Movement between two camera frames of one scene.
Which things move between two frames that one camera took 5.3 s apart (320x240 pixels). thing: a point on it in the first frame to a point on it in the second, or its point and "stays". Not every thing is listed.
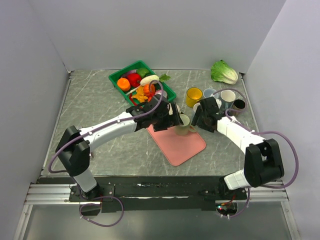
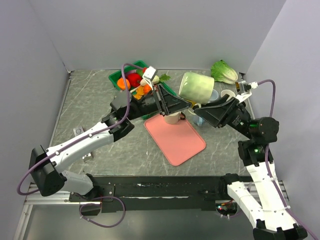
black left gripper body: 164,120 to 145,105
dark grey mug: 227,97 stays
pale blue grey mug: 208,92 stays
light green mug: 183,129 to 196,87
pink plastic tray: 178,148 stays
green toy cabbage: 220,72 stays
